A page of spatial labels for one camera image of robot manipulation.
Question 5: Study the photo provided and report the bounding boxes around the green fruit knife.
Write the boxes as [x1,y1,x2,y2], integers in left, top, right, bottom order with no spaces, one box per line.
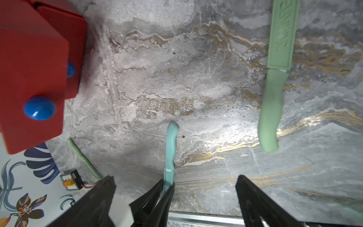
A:
[67,138,103,180]
[258,0,300,153]

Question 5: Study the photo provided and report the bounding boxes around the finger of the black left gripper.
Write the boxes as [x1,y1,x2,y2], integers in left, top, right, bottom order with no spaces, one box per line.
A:
[129,179,164,227]
[144,185,175,227]

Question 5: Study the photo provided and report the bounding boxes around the aluminium front rail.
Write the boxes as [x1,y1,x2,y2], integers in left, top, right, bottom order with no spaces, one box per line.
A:
[167,211,245,227]

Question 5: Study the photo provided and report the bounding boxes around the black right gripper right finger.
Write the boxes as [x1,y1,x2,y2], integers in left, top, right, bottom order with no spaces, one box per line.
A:
[235,175,303,227]

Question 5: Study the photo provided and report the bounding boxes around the green fruit knife right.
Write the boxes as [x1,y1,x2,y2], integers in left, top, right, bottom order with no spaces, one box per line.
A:
[67,138,103,180]

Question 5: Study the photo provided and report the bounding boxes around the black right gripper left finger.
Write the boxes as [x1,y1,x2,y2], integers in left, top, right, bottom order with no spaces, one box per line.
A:
[48,176,116,227]

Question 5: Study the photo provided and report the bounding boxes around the teal fruit knife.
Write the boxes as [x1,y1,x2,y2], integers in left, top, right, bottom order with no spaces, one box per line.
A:
[163,122,179,193]

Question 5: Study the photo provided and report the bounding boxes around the red three-drawer cabinet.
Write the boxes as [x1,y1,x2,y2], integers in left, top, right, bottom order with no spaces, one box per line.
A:
[1,1,88,155]

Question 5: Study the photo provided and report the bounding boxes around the black orange battery charger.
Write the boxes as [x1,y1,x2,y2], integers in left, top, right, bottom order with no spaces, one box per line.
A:
[60,170,83,191]

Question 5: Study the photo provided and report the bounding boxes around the green fruit knife left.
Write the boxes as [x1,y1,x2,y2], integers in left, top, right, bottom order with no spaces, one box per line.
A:
[258,0,300,153]

